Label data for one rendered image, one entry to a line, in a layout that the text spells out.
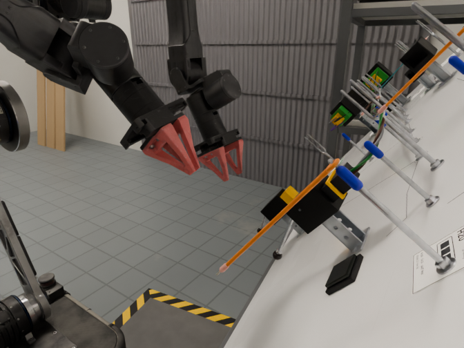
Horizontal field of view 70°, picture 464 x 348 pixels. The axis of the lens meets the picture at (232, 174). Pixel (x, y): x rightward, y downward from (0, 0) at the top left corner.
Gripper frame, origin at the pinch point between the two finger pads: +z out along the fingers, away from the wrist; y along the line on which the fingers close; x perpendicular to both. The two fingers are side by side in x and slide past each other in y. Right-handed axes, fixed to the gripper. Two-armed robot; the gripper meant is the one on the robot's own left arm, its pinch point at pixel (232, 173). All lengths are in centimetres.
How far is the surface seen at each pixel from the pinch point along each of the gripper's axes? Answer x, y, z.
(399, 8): -34, 68, -25
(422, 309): -41, -38, 10
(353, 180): -40, -36, 1
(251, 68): 110, 224, -73
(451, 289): -43, -37, 9
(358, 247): -32.3, -23.6, 11.8
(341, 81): -10, 66, -12
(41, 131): 430, 170, -147
